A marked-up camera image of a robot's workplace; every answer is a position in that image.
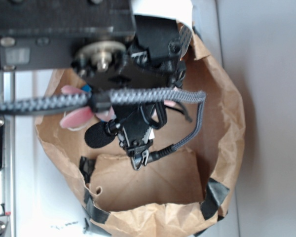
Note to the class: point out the pink plush bunny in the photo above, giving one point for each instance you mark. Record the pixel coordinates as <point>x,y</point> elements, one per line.
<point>80,118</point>

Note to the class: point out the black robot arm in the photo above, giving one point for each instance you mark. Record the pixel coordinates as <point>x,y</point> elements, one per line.
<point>47,34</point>

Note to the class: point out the black foam microphone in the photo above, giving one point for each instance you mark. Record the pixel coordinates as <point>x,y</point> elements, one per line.
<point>97,136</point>

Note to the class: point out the brown paper bag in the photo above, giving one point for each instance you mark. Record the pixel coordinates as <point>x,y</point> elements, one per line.
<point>179,195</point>

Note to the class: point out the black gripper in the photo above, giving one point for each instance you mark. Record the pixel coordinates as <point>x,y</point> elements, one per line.
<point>152,60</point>

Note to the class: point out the aluminium frame rail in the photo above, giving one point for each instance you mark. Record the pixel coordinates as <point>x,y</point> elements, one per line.
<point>7,189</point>

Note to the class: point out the blue rectangular block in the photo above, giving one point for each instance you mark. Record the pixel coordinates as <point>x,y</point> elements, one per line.
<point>86,88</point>

